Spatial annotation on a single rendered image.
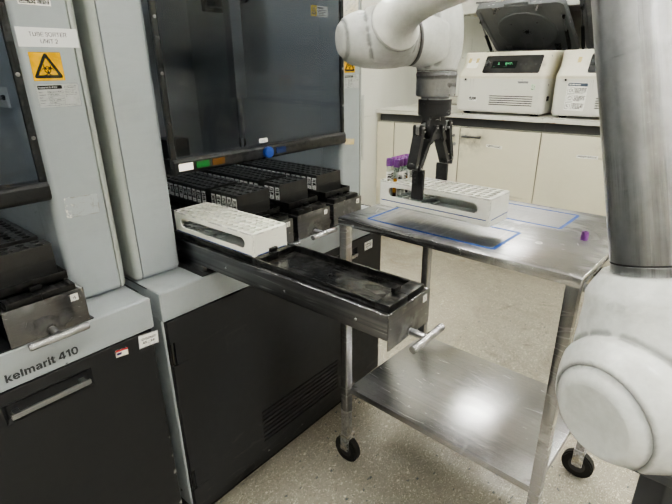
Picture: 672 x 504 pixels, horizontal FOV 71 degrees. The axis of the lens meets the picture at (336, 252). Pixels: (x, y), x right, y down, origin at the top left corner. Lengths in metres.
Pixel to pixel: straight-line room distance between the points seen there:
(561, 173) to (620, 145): 2.52
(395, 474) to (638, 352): 1.19
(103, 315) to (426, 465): 1.09
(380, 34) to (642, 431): 0.76
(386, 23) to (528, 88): 2.18
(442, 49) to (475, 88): 2.15
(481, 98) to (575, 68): 0.54
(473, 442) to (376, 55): 0.96
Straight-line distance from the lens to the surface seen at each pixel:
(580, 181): 3.06
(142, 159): 1.11
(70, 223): 1.07
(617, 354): 0.54
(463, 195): 1.09
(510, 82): 3.14
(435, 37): 1.09
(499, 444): 1.37
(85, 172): 1.07
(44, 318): 1.00
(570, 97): 3.04
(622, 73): 0.57
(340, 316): 0.85
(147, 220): 1.14
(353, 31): 1.00
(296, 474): 1.64
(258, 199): 1.30
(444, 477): 1.65
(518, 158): 3.15
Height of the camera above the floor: 1.18
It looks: 21 degrees down
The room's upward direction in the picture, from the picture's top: 1 degrees counter-clockwise
